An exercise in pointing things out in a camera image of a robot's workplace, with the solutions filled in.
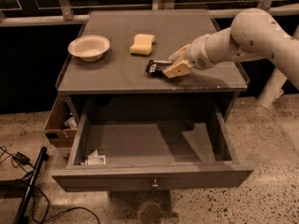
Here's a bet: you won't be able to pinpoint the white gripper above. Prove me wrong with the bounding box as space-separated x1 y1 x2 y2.
163 34 215 78

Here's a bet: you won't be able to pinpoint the black rxbar chocolate wrapper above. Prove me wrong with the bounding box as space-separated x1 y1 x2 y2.
146 60 172 77

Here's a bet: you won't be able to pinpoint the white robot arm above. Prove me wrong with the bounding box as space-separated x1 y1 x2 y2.
164 8 299 107

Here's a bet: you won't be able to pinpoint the grey cabinet with counter top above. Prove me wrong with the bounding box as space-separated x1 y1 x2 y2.
55 8 250 123

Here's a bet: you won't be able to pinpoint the open grey top drawer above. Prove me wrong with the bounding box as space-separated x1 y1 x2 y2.
52 112 253 191

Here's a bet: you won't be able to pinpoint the round metal drawer knob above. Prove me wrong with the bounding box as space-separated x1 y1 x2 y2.
151 178 160 189

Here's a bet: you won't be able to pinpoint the white packet in drawer corner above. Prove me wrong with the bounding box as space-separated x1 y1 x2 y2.
80 150 106 165

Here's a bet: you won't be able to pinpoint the yellow sponge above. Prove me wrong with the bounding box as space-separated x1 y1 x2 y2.
129 34 155 55

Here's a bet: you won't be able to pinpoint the white paper bowl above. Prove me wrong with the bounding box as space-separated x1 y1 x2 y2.
68 35 110 62

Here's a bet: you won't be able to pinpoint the small items in cardboard box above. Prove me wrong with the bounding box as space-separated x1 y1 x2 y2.
64 117 78 130

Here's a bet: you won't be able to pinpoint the brown cardboard box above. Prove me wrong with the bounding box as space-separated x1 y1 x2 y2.
44 95 77 148

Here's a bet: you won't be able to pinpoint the round cabinet base foot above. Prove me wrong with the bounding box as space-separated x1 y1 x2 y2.
138 201 176 224

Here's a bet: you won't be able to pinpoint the black pole on floor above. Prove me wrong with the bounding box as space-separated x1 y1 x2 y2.
13 147 48 224

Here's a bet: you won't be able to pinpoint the metal railing frame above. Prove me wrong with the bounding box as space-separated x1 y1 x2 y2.
0 0 299 28

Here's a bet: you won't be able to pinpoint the black cable with adapter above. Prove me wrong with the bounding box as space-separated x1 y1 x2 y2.
0 145 101 224

